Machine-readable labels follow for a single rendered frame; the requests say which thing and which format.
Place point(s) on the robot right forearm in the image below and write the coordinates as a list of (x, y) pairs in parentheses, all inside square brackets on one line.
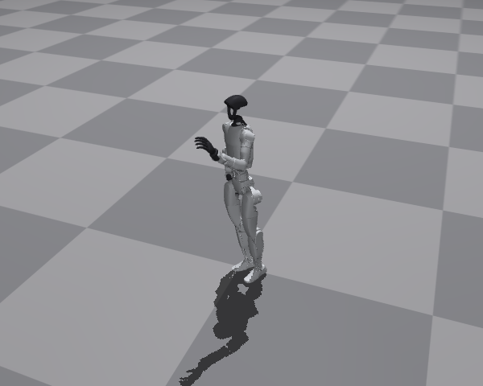
[(228, 171)]

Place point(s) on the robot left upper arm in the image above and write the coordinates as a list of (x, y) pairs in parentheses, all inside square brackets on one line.
[(247, 139)]

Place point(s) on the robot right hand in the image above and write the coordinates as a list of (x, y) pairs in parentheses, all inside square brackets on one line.
[(228, 177)]

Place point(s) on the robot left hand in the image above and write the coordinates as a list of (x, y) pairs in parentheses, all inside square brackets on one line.
[(206, 145)]

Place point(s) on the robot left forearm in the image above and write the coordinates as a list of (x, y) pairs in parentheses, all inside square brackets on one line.
[(232, 163)]

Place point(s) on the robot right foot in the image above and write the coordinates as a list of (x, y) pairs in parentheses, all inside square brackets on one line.
[(243, 265)]

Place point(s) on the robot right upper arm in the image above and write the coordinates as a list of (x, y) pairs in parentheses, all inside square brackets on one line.
[(224, 149)]

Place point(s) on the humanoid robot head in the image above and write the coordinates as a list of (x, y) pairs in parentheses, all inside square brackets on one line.
[(235, 102)]

